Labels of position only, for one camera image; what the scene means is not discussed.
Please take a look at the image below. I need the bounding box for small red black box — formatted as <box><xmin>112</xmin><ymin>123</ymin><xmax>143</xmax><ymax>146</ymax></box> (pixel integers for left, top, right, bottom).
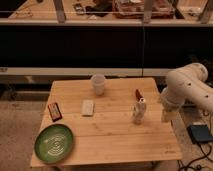
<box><xmin>48</xmin><ymin>102</ymin><xmax>62</xmax><ymax>122</ymax></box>

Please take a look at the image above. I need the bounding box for green ceramic bowl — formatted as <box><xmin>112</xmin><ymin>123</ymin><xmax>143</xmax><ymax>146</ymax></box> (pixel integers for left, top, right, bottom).
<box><xmin>34</xmin><ymin>124</ymin><xmax>74</xmax><ymax>164</ymax></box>

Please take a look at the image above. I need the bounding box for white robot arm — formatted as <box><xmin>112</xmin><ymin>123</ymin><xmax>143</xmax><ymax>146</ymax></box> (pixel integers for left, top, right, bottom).
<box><xmin>160</xmin><ymin>63</ymin><xmax>213</xmax><ymax>122</ymax></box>

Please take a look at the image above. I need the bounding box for black floor cable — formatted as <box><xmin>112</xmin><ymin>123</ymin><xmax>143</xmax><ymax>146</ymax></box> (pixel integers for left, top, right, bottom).
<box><xmin>176</xmin><ymin>106</ymin><xmax>213</xmax><ymax>171</ymax></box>

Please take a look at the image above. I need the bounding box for wooden table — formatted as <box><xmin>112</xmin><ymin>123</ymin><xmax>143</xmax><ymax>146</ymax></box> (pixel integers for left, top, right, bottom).
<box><xmin>30</xmin><ymin>77</ymin><xmax>184</xmax><ymax>169</ymax></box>

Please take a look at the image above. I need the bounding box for translucent plastic cup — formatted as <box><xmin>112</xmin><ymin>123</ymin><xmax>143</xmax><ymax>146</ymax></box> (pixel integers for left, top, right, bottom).
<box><xmin>91</xmin><ymin>74</ymin><xmax>105</xmax><ymax>95</ymax></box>

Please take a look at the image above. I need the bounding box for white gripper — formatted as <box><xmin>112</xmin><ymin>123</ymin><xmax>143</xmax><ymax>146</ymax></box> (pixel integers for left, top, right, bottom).
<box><xmin>161</xmin><ymin>99</ymin><xmax>180</xmax><ymax>122</ymax></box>

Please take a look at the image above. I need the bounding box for dark blue box on floor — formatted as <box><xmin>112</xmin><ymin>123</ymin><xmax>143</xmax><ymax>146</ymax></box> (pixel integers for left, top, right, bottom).
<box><xmin>187</xmin><ymin>125</ymin><xmax>213</xmax><ymax>144</ymax></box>

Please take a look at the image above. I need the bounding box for red tray on shelf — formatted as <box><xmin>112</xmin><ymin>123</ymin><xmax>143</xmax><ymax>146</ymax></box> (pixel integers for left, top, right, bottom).
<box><xmin>112</xmin><ymin>0</ymin><xmax>175</xmax><ymax>18</ymax></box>

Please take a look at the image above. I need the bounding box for long metal shelf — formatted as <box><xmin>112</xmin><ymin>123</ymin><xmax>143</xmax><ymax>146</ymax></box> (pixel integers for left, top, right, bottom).
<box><xmin>0</xmin><ymin>0</ymin><xmax>213</xmax><ymax>26</ymax></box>

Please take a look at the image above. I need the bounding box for white chicken figurine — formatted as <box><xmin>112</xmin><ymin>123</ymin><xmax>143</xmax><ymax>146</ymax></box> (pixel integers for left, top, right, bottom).
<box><xmin>133</xmin><ymin>90</ymin><xmax>147</xmax><ymax>124</ymax></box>

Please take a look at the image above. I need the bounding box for white sponge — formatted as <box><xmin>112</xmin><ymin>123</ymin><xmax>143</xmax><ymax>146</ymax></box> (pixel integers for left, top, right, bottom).
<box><xmin>82</xmin><ymin>100</ymin><xmax>94</xmax><ymax>116</ymax></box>

